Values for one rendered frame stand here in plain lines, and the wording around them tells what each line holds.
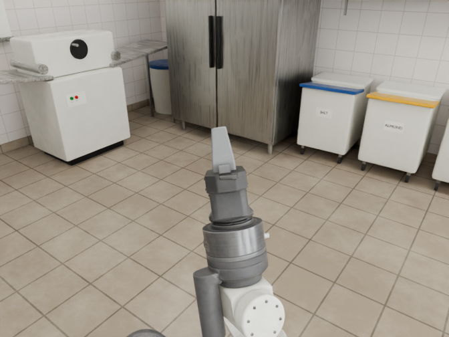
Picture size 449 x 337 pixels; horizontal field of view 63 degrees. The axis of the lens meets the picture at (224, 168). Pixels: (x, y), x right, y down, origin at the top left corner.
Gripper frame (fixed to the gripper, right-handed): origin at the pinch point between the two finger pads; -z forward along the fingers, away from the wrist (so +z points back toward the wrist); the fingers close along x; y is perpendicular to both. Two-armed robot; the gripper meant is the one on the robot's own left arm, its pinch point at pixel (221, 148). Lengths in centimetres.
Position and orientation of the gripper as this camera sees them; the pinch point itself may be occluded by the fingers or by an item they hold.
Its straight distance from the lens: 52.4
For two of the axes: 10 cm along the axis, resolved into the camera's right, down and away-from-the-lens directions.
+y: -9.9, 1.4, 0.1
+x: 0.1, 0.8, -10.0
